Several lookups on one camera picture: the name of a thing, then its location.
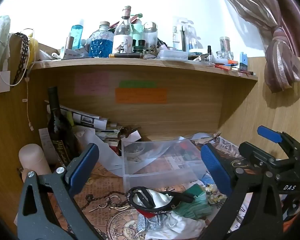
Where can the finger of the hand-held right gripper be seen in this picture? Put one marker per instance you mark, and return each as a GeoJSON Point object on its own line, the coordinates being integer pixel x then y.
{"type": "Point", "coordinates": [268, 133]}
{"type": "Point", "coordinates": [252, 152]}

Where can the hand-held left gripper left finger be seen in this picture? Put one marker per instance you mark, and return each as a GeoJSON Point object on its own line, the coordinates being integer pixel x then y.
{"type": "Point", "coordinates": [83, 165]}

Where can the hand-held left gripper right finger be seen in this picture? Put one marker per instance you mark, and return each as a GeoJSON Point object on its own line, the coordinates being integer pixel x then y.
{"type": "Point", "coordinates": [215, 167]}

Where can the yellow floral scrunchie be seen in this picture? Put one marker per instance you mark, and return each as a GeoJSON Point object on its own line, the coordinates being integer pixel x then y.
{"type": "Point", "coordinates": [215, 192]}

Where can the green knit cloth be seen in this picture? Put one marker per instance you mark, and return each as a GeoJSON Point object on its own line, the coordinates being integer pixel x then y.
{"type": "Point", "coordinates": [195, 205]}

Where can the clear plastic storage box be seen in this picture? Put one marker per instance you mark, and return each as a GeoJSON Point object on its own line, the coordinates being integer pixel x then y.
{"type": "Point", "coordinates": [162, 170]}

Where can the silver glitter pouch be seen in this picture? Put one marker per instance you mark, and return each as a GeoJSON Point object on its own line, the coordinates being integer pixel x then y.
{"type": "Point", "coordinates": [150, 223]}

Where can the blue plastic sheet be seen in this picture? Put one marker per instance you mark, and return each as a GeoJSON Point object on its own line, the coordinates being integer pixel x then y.
{"type": "Point", "coordinates": [207, 179]}

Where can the white paper sheet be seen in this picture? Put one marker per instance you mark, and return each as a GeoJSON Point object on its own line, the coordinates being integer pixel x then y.
{"type": "Point", "coordinates": [102, 152]}

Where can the vintage newspaper print mat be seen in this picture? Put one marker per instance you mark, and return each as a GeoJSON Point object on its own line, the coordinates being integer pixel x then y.
{"type": "Point", "coordinates": [100, 192]}

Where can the pile of papers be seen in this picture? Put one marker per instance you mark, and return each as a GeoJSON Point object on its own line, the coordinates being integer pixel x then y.
{"type": "Point", "coordinates": [90, 122]}

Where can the white receipt paper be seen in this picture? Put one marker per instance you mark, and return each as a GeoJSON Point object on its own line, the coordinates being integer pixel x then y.
{"type": "Point", "coordinates": [45, 142]}

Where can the dark wine bottle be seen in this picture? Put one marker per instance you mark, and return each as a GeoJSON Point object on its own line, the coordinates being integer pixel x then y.
{"type": "Point", "coordinates": [58, 127]}

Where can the pink thermos cup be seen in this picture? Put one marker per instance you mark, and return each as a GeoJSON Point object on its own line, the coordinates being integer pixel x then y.
{"type": "Point", "coordinates": [33, 158]}

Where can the black clip white paper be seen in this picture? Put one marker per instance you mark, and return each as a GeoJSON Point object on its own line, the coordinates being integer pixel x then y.
{"type": "Point", "coordinates": [133, 136]}

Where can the blue small box on shelf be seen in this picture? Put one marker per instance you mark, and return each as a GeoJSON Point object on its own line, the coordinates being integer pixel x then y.
{"type": "Point", "coordinates": [244, 62]}

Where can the row of assorted pens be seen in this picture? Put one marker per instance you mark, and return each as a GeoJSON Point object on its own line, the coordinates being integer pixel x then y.
{"type": "Point", "coordinates": [230, 66]}

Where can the mauve striped curtain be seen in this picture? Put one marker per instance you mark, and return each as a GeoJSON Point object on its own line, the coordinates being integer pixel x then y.
{"type": "Point", "coordinates": [277, 55]}

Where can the pink sticky note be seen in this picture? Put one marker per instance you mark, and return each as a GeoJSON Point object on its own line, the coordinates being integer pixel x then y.
{"type": "Point", "coordinates": [91, 83]}

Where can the clear glass ink bottle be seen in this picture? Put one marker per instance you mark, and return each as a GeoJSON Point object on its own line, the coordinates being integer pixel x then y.
{"type": "Point", "coordinates": [224, 56]}

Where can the orange sticky note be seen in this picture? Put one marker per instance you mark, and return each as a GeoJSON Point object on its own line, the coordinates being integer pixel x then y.
{"type": "Point", "coordinates": [140, 95]}

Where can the green sticky note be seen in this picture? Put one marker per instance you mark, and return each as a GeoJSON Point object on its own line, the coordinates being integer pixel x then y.
{"type": "Point", "coordinates": [137, 84]}

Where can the black cap small bottle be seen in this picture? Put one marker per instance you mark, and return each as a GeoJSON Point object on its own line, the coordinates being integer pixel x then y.
{"type": "Point", "coordinates": [209, 55]}

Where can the small jar of sticks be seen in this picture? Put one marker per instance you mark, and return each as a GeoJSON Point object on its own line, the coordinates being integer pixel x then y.
{"type": "Point", "coordinates": [225, 44]}

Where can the white box red print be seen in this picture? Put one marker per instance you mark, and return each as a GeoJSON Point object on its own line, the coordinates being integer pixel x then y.
{"type": "Point", "coordinates": [73, 53]}

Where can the wooden shelf board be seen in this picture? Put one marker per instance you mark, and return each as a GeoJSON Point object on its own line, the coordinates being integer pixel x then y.
{"type": "Point", "coordinates": [140, 66]}

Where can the white paper tag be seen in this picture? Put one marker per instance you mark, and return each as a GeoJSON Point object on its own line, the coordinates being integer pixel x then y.
{"type": "Point", "coordinates": [4, 82]}

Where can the white small pipe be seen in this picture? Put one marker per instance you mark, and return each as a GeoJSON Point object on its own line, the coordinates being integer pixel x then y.
{"type": "Point", "coordinates": [48, 55]}

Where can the brown fountain pen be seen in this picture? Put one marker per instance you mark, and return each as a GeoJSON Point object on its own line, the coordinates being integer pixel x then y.
{"type": "Point", "coordinates": [125, 55]}

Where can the glass bottle blue beads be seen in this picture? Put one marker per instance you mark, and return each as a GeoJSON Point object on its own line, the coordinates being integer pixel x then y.
{"type": "Point", "coordinates": [100, 46]}

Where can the clear plastic case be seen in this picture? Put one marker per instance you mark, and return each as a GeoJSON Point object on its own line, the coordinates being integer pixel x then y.
{"type": "Point", "coordinates": [172, 55]}

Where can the rose gold tube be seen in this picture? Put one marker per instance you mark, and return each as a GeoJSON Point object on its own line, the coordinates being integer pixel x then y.
{"type": "Point", "coordinates": [69, 43]}

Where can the yellow plastic item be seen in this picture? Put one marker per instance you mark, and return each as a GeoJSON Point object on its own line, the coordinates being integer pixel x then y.
{"type": "Point", "coordinates": [33, 50]}

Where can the black lace ribbon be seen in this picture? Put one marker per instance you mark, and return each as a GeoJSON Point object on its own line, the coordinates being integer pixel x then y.
{"type": "Point", "coordinates": [23, 52]}

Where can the clear bottle blue liquid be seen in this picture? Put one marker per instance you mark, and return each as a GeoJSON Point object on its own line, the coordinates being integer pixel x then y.
{"type": "Point", "coordinates": [77, 36]}

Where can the clear blister package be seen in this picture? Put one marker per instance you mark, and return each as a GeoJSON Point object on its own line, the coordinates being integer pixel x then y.
{"type": "Point", "coordinates": [185, 35]}

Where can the glass bottle illustrated label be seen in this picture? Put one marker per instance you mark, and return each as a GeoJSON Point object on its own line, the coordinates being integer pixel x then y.
{"type": "Point", "coordinates": [122, 40]}

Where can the clear jar metal lid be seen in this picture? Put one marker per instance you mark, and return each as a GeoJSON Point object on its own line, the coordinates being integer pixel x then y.
{"type": "Point", "coordinates": [150, 36]}

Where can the mint green pump bottle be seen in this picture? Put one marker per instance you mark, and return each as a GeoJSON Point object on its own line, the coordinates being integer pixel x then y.
{"type": "Point", "coordinates": [138, 28]}

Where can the white fluffy fabric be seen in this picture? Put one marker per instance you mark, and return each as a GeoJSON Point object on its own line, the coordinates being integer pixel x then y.
{"type": "Point", "coordinates": [2, 35]}

